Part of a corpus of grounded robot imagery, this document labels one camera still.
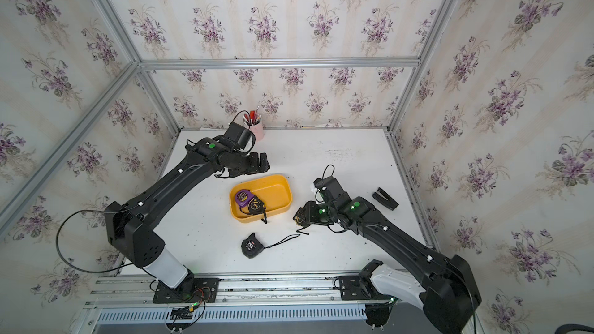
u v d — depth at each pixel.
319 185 0.62
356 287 0.73
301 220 0.75
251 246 0.79
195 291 0.71
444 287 0.38
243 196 0.91
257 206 0.88
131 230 0.41
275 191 0.96
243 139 0.63
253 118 1.12
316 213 0.68
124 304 0.74
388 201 0.92
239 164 0.66
